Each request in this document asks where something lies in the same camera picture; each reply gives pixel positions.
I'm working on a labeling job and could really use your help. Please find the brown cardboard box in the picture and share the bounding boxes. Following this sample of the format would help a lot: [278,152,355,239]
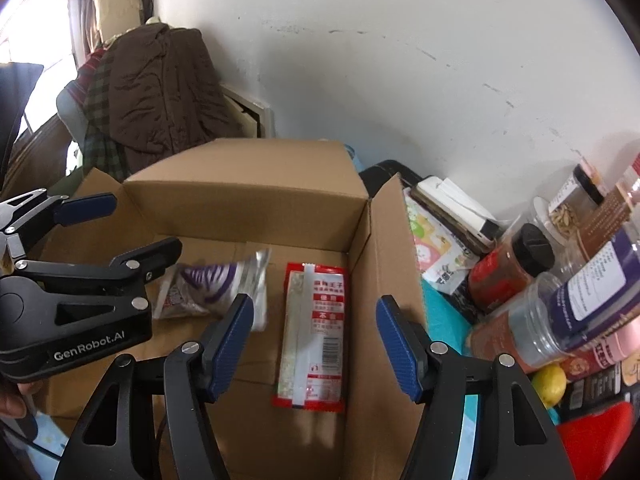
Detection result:
[37,138,428,480]

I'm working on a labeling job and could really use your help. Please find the dark plaid cloth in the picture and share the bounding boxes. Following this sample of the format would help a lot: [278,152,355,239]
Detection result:
[80,50,126,183]

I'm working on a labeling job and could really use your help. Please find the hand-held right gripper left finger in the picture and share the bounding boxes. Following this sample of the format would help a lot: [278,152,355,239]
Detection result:
[59,293,255,480]

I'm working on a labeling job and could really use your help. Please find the yellow green fruit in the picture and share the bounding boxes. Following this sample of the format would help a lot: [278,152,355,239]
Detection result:
[531,364,567,409]

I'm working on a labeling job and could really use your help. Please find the stack of phone and tissues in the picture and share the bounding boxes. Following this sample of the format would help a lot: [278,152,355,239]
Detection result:
[410,176,503,256]

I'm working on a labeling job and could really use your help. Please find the red canister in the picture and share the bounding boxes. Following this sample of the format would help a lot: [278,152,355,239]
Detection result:
[555,402,637,480]

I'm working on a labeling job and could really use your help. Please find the grey chair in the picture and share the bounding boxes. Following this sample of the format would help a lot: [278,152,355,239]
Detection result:
[56,82,93,146]

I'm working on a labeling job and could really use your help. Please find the clear jar orange label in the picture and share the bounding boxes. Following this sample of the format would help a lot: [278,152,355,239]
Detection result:
[465,272,568,376]

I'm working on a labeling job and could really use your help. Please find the red spice jar black lid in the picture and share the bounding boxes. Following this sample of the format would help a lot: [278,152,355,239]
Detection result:
[467,223,556,313]

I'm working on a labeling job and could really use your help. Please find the red and white snack packet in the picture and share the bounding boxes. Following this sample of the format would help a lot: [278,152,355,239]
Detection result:
[271,261,349,414]

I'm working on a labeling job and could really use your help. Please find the person's left hand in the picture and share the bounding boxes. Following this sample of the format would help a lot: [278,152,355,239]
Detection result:
[0,379,43,419]

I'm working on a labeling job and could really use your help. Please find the purple striped snack packet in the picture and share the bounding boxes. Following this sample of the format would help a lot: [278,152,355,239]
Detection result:
[151,247,272,333]

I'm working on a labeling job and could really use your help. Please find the curtain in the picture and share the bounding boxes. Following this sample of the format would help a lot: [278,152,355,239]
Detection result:
[65,0,103,68]

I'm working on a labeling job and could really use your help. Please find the white wall radiator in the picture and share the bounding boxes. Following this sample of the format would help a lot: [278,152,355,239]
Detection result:
[220,82,276,139]

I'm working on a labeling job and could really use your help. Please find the cartoon print cloth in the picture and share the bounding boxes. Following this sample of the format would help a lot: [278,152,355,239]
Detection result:
[402,192,481,293]

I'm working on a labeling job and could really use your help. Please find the clear jar with seeds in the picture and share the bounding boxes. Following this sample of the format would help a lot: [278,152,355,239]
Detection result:
[532,162,608,248]

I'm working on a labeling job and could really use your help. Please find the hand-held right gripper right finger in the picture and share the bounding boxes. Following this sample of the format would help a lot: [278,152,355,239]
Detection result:
[375,295,576,480]

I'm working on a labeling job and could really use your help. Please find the brown quilted jacket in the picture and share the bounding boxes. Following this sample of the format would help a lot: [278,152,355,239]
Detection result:
[105,22,241,176]

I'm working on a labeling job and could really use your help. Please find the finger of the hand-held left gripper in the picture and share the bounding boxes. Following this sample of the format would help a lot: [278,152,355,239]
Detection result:
[15,236,183,287]
[0,189,118,261]

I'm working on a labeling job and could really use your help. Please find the cream cushion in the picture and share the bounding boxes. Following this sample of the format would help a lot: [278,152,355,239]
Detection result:
[92,0,143,43]

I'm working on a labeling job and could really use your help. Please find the pink bottle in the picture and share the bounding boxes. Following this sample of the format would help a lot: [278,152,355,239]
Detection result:
[560,325,640,381]

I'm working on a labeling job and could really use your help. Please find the clear jar purple label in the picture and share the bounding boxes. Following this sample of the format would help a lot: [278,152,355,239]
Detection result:
[545,240,640,353]

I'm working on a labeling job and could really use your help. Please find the clear jar brown label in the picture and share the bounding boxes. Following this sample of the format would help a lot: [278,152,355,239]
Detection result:
[565,152,640,281]

